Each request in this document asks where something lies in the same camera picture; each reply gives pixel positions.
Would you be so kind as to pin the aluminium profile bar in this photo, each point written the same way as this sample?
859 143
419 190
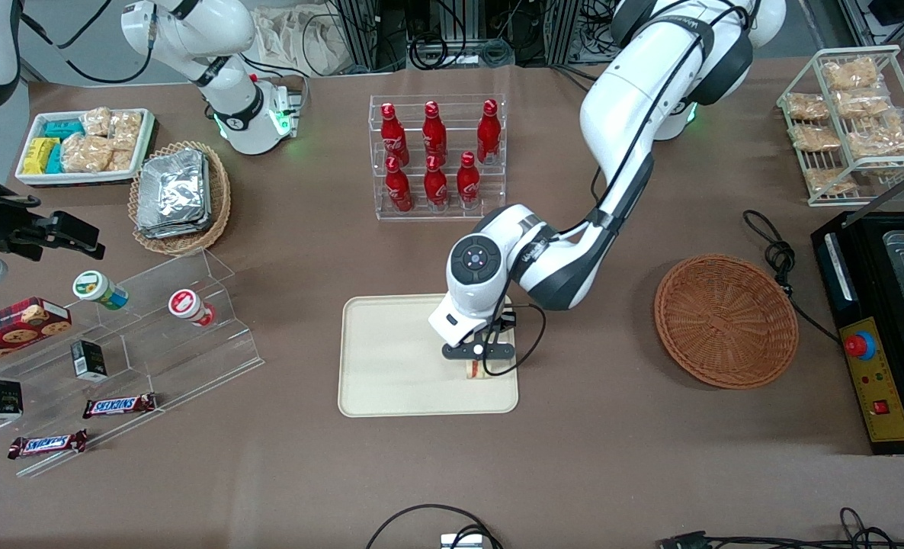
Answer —
898 188

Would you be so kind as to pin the triangular sandwich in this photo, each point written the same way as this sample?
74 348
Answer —
473 372

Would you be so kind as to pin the brown wicker basket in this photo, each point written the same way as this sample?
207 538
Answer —
719 328

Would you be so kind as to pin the dark green small carton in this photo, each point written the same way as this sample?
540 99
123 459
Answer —
2 400
88 360

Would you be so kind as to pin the small silver device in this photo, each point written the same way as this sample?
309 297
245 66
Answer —
461 542

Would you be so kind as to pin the cream plastic serving tray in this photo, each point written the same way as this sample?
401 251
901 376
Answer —
391 366

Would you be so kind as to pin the red Coca-Cola bottle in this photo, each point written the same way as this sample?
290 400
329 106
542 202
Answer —
399 191
434 136
488 133
392 137
435 187
468 183

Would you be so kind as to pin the foil-wrapped pack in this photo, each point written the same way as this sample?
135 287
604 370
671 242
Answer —
170 191
177 232

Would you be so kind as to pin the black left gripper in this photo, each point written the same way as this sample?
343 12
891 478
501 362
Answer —
503 321

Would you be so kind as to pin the red lid strawberry cup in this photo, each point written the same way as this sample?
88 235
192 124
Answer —
184 303

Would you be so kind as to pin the clear acrylic bottle rack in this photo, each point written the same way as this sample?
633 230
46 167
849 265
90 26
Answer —
460 114

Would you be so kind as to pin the red tartan cookie box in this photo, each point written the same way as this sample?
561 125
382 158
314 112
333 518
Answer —
10 328

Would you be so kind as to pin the Snickers chocolate bar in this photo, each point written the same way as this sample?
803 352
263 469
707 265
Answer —
48 444
120 406

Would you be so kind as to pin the yellow emergency stop box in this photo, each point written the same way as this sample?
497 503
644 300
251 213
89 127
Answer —
883 381

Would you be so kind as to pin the clear acrylic stepped shelf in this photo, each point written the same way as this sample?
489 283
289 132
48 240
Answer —
155 343

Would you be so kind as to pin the light wicker basket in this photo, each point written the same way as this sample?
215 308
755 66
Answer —
222 198

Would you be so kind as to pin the clear bag of brown snacks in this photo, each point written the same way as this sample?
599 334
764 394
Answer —
850 74
829 181
815 138
96 122
879 142
120 156
862 103
806 107
86 154
126 124

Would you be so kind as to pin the teal snack pack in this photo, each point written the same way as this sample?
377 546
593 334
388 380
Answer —
56 160
63 128

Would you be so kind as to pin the yellow snack pack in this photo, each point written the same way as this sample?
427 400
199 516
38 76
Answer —
39 155

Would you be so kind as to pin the white crumpled bag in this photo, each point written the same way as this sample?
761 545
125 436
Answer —
299 42

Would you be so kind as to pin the black machine housing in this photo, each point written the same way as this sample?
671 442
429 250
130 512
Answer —
871 229

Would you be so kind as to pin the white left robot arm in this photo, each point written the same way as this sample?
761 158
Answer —
627 99

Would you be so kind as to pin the aluminium frame post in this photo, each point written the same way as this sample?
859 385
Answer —
562 30
360 34

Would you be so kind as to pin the white rectangular snack bin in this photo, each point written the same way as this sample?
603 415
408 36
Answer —
78 178

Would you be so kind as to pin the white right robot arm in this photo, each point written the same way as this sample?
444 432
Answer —
235 114

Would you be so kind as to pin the green sunflower lid cup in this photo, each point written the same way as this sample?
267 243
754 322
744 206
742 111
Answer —
94 287

